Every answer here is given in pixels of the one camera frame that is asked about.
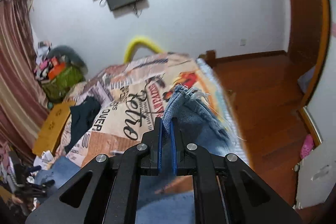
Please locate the dark folded garment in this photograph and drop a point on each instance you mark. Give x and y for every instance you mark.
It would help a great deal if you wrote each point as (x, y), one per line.
(82, 116)

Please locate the wall power socket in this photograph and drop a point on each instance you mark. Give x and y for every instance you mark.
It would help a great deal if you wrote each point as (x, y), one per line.
(243, 42)

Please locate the red gold striped curtain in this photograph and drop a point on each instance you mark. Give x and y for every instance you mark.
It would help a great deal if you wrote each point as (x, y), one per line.
(23, 101)

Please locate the orange box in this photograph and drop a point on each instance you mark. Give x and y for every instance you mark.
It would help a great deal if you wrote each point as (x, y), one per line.
(55, 71)

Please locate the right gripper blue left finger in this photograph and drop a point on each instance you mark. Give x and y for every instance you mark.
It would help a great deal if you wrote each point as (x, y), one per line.
(143, 159)

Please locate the blue denim jeans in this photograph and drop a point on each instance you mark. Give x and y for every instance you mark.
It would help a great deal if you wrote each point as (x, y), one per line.
(169, 177)

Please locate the green camouflage storage bag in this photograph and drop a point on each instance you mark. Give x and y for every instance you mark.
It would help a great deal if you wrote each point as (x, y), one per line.
(58, 88)

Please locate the wooden bed post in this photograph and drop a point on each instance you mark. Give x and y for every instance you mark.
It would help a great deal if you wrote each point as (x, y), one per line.
(209, 58)

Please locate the pink slipper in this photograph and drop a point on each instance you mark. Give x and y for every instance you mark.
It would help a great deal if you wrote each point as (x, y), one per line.
(307, 147)

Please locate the grey neck pillow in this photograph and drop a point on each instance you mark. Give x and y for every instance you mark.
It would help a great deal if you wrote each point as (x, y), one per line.
(71, 57)

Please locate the wooden door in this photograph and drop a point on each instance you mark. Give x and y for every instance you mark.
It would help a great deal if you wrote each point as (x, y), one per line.
(309, 39)

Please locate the yellow foam tube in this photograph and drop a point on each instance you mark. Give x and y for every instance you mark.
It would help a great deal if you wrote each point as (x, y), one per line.
(140, 42)

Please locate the retro print bed blanket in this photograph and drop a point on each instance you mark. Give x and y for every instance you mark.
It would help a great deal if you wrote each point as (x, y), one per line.
(133, 95)

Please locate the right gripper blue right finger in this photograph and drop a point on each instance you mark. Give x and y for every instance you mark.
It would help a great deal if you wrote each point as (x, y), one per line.
(190, 159)

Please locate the pile of clothes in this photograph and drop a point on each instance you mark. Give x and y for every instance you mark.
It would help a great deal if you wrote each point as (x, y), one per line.
(45, 61)

